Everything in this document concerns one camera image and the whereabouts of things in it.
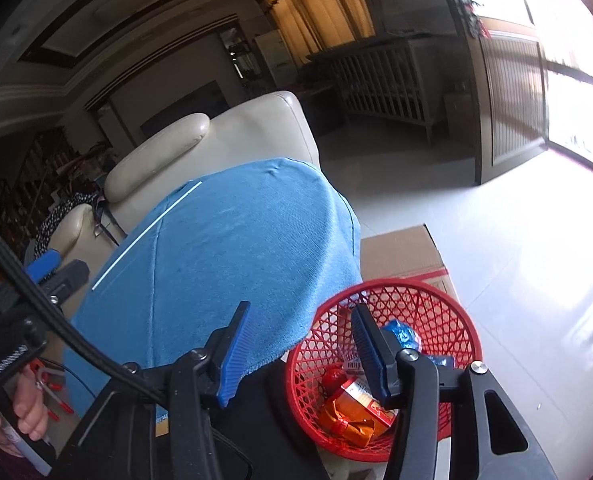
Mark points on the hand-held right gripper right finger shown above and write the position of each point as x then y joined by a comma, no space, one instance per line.
369,360

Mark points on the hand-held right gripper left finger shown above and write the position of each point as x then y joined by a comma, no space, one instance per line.
232,360

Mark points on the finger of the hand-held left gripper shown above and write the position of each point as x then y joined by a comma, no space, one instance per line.
44,265
71,275

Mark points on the small red orange wrapper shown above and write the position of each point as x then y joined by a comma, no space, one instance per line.
334,376

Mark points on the blue plastic bag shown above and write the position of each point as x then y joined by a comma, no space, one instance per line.
404,335

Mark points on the orange packet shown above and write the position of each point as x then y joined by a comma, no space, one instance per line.
346,422

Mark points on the red plastic basket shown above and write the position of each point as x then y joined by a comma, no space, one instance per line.
411,300

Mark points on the person's left hand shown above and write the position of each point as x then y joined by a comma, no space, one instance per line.
31,410

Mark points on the black white patterned cloth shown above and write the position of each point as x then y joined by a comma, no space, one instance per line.
59,215

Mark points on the red white toy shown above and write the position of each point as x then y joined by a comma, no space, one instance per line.
51,387

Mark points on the black seat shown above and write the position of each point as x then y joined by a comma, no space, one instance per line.
266,420

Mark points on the wooden bookshelf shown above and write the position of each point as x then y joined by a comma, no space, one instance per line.
31,170

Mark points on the cardboard box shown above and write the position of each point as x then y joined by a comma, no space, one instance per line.
401,255

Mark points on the blue tablecloth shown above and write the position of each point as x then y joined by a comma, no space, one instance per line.
236,240

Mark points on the cream leather sofa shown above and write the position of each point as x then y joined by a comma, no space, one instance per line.
256,130

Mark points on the wooden crib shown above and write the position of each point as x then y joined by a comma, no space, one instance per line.
386,85

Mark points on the white standing air conditioner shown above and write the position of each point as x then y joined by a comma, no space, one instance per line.
276,55

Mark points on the wooden framed glass door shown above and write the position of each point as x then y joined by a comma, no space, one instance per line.
511,85

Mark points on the orange curtain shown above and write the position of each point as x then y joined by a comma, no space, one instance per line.
326,5

